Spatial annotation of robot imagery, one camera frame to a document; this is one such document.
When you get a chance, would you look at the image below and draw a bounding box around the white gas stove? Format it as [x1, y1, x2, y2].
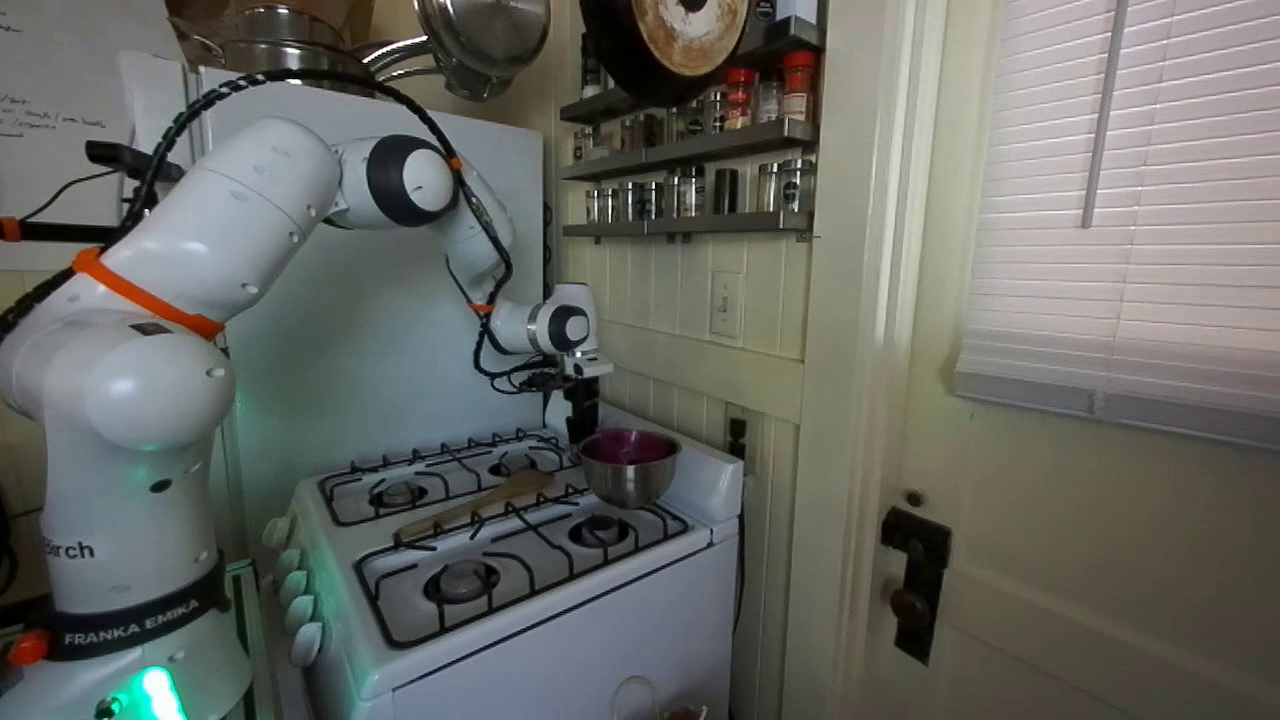
[256, 384, 750, 720]

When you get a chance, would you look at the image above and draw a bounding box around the black stove grate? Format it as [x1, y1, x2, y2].
[316, 428, 591, 532]
[352, 492, 695, 652]

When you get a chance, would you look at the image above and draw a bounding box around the hanging steel bowl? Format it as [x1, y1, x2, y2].
[413, 0, 556, 105]

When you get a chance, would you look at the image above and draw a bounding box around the white door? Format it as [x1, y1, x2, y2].
[852, 0, 1280, 720]

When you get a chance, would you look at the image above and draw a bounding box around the hanging black frying pan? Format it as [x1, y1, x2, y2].
[576, 0, 757, 106]

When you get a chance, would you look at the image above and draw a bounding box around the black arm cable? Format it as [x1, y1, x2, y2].
[125, 69, 563, 397]

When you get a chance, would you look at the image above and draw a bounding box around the blind tilt wand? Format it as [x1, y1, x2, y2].
[1075, 0, 1134, 232]

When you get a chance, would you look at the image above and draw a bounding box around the black door lock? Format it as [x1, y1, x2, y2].
[875, 500, 956, 667]

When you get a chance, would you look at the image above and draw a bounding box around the red cap spice jar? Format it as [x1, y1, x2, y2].
[720, 64, 760, 133]
[779, 48, 822, 133]

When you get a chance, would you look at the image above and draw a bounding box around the white refrigerator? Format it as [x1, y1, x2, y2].
[197, 97, 552, 537]

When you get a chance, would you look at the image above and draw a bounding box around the white sheet with writing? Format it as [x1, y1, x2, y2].
[0, 0, 193, 271]

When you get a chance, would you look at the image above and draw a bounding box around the white window blind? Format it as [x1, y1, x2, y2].
[950, 0, 1280, 456]

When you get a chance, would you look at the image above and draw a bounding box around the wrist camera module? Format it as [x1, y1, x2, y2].
[563, 343, 620, 387]

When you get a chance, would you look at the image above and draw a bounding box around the wooden spoon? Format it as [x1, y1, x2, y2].
[391, 467, 556, 549]

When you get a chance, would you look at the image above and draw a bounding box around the metal spice shelf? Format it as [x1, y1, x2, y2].
[563, 120, 822, 185]
[559, 213, 816, 247]
[556, 10, 823, 126]

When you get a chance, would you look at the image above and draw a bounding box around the metal bowl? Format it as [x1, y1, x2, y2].
[574, 428, 686, 510]

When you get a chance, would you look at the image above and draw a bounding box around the white wall outlet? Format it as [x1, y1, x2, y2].
[705, 261, 746, 343]

